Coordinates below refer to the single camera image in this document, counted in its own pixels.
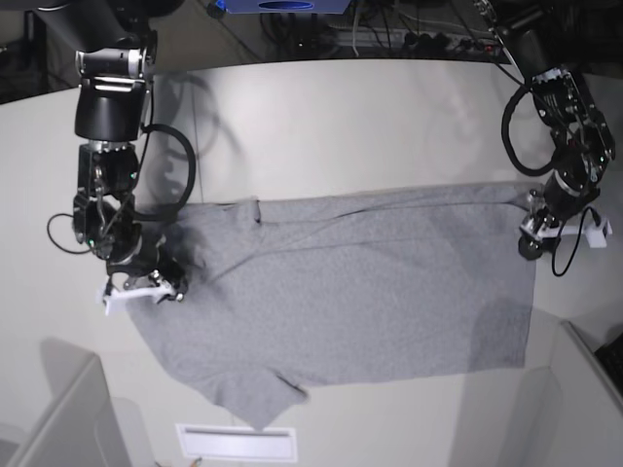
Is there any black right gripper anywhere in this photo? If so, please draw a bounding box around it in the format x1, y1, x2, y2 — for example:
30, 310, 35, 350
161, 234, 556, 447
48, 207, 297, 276
105, 236, 188, 304

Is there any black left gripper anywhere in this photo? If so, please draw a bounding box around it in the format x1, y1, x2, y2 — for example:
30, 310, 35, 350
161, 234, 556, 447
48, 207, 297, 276
518, 187, 569, 261

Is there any grey T-shirt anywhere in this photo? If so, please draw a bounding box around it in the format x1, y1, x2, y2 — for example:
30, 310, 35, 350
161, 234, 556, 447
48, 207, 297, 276
127, 183, 535, 429

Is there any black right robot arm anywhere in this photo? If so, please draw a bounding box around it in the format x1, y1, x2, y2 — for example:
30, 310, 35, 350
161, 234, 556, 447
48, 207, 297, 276
34, 1, 198, 305

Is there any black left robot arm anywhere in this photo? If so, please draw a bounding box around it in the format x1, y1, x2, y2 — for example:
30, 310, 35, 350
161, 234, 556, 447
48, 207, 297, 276
475, 1, 615, 261

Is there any black keyboard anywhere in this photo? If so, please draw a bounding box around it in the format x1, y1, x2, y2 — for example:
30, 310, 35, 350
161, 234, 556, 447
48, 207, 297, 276
595, 335, 623, 397

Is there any white side desk right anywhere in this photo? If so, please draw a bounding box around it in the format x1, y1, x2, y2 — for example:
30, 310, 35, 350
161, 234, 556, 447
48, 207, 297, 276
551, 318, 622, 417

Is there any blue box under table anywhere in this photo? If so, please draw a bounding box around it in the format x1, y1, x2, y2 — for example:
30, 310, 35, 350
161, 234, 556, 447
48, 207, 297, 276
216, 0, 350, 15

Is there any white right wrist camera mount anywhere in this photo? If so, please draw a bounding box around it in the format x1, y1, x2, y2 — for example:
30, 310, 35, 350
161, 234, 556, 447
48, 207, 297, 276
95, 282, 176, 316

